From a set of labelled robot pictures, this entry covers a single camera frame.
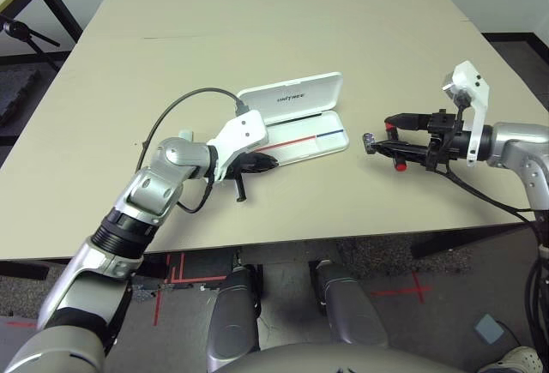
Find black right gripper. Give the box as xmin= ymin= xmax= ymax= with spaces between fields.
xmin=371 ymin=108 xmax=474 ymax=173

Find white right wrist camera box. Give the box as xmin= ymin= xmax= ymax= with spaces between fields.
xmin=440 ymin=60 xmax=491 ymax=169

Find grey robot right leg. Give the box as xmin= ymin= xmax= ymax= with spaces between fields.
xmin=309 ymin=260 xmax=389 ymax=348

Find grey robot torso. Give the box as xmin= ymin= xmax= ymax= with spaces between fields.
xmin=188 ymin=342 xmax=477 ymax=373

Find black table foot bar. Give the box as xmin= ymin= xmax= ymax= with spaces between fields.
xmin=0 ymin=260 xmax=51 ymax=280

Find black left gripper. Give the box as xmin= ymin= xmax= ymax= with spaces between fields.
xmin=222 ymin=153 xmax=280 ymax=203

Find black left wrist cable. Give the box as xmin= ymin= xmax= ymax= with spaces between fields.
xmin=140 ymin=87 xmax=250 ymax=215

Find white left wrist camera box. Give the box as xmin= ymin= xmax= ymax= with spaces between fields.
xmin=207 ymin=109 xmax=269 ymax=183

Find dark foam floor mat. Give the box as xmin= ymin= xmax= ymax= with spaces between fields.
xmin=0 ymin=68 xmax=42 ymax=125

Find thin black pencil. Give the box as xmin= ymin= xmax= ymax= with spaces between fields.
xmin=266 ymin=111 xmax=323 ymax=126

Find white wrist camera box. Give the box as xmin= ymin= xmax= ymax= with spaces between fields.
xmin=207 ymin=109 xmax=269 ymax=183
xmin=440 ymin=60 xmax=491 ymax=169

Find red and black marker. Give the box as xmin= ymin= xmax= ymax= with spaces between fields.
xmin=383 ymin=119 xmax=408 ymax=173

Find grey foot pedal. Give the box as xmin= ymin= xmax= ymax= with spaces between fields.
xmin=474 ymin=313 xmax=504 ymax=343

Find grey robot left leg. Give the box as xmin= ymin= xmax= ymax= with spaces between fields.
xmin=207 ymin=263 xmax=263 ymax=370

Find white bystander shoe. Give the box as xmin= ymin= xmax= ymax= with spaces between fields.
xmin=478 ymin=346 xmax=544 ymax=373

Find grey robot leg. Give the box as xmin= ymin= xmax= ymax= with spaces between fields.
xmin=309 ymin=260 xmax=389 ymax=348
xmin=207 ymin=263 xmax=263 ymax=370

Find white plastic pencil case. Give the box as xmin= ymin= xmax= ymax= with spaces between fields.
xmin=235 ymin=71 xmax=349 ymax=166

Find black tripod stand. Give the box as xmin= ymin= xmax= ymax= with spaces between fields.
xmin=0 ymin=15 xmax=61 ymax=69

